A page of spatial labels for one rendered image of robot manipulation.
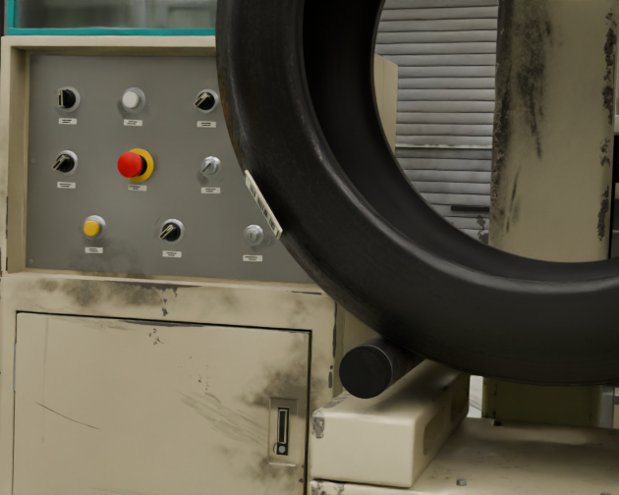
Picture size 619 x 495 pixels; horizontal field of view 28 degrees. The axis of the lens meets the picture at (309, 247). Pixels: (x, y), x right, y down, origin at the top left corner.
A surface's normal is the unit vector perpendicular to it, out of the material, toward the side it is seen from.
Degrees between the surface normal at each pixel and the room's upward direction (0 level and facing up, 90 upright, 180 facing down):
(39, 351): 90
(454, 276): 100
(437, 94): 90
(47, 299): 90
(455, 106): 90
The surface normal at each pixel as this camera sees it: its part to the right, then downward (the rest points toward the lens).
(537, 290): -0.26, 0.22
